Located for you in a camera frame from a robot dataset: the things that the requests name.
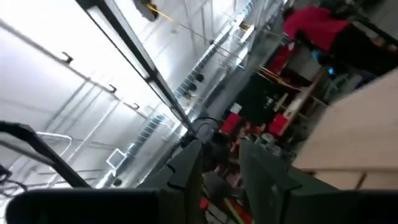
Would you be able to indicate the red storage box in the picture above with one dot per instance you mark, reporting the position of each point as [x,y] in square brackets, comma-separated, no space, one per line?
[230,123]
[279,124]

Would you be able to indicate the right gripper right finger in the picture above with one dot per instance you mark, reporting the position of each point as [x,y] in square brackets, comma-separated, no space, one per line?
[270,193]

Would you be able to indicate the person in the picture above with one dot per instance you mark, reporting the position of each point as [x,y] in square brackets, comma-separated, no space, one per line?
[317,28]

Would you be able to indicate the long ceiling light bar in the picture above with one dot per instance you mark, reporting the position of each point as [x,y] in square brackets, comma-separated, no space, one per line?
[122,39]

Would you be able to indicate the wooden shelf with black legs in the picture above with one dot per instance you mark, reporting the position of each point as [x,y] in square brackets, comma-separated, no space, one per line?
[357,130]

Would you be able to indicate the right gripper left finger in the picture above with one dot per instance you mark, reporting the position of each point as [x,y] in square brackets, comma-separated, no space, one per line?
[183,186]

